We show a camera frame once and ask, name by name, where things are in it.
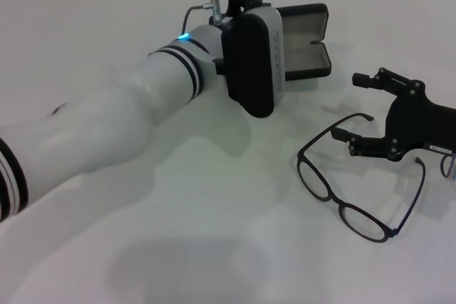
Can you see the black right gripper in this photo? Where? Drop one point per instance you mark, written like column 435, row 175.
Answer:
column 417, row 122

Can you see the black glasses case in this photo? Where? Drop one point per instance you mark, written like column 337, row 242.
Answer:
column 306, row 58

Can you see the black frame glasses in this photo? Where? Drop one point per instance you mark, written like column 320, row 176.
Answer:
column 393, row 233

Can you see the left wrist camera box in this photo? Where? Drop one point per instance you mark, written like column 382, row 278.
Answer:
column 249, row 62

